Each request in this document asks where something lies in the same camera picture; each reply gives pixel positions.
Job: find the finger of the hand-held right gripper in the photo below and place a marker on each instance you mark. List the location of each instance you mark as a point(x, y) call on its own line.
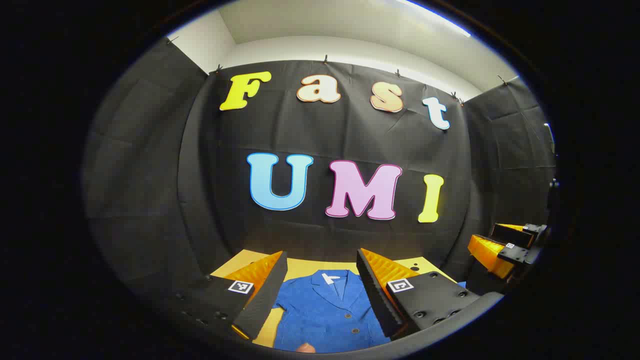
point(520, 255)
point(512, 235)

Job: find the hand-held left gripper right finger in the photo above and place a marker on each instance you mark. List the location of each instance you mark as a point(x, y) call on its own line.
point(375, 295)

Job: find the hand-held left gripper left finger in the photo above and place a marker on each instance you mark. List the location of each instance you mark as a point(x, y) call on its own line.
point(265, 300)

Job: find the blue button-up shirt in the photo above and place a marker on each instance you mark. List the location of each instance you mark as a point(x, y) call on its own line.
point(325, 310)

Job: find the black backdrop cloth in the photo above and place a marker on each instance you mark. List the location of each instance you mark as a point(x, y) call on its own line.
point(320, 135)

